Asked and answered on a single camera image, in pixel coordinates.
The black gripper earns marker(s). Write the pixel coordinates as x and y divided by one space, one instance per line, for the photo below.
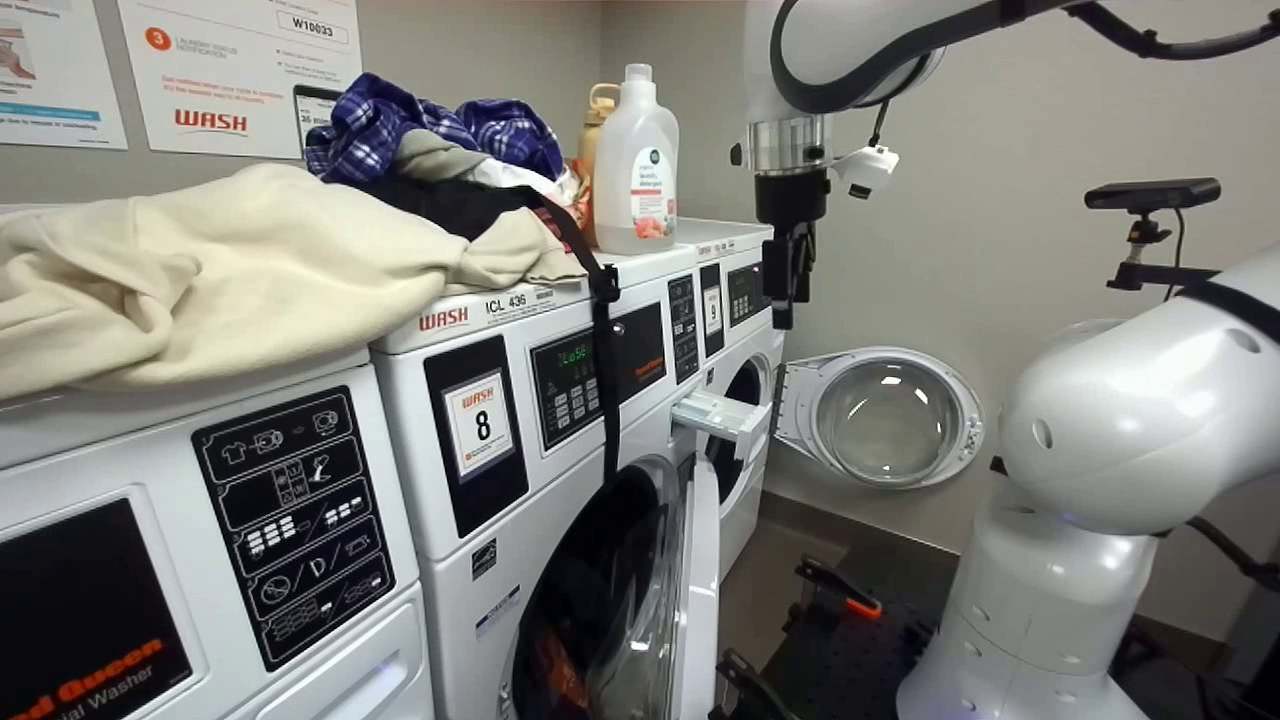
794 202

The translucent white detergent bottle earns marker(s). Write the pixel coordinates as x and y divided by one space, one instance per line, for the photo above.
639 174

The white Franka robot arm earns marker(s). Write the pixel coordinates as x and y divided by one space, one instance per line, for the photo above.
1132 427

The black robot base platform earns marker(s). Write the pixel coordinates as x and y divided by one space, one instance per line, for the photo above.
827 667

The white detergent drawer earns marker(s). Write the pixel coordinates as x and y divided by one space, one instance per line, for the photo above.
721 418

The white washing machine numbered 9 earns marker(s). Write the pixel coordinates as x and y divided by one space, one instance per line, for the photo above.
741 512

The white washing machine numbered 8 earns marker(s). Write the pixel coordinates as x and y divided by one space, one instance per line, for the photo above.
452 613

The white washing machine unnumbered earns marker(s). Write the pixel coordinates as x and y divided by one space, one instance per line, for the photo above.
134 452

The black panel numbered 9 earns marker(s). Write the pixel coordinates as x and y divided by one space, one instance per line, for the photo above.
712 308

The round glass washer door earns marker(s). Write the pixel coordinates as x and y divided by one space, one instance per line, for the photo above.
703 603
881 421

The black hanging garment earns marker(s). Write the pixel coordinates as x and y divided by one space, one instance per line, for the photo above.
610 374

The tan plastic bottle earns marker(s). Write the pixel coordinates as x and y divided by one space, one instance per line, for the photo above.
592 135

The black clamp orange tip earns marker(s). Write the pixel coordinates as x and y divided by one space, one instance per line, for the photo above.
862 607

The black panel numbered 8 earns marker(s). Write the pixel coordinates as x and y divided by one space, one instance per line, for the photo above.
478 427

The grey white cloth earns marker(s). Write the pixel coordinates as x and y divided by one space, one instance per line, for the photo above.
442 159

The dark orange laundry pile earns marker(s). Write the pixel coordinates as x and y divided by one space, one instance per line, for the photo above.
561 667

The blue patterned laundry bag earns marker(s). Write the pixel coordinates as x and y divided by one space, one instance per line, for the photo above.
363 135

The small black framed sign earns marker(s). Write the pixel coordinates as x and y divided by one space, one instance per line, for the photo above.
316 114

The cream cloth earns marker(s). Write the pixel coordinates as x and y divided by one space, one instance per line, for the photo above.
203 281

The white poster red wash logo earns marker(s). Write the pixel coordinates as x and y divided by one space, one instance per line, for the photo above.
241 65

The white poster blue stripes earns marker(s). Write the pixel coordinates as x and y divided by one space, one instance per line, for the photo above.
53 65

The black camera on stand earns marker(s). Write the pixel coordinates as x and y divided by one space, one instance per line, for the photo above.
1155 195

